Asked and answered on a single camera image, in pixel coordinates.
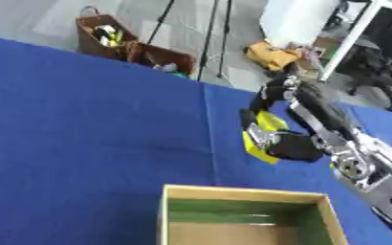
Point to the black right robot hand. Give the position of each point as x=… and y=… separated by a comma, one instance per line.
x=316, y=108

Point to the yellow block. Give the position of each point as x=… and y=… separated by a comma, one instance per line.
x=269, y=122

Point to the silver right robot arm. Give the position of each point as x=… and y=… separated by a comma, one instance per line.
x=378, y=169

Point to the tan cardboard box green inside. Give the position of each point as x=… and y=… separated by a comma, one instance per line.
x=249, y=217

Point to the brown cardboard box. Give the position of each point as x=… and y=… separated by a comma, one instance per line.
x=160, y=59

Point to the yellow bag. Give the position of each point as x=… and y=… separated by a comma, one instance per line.
x=272, y=55

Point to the black office chair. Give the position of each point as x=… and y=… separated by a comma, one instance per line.
x=375, y=68

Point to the black tripod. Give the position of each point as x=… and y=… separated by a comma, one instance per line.
x=210, y=35

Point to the white table frame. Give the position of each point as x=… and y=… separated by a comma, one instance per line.
x=352, y=35

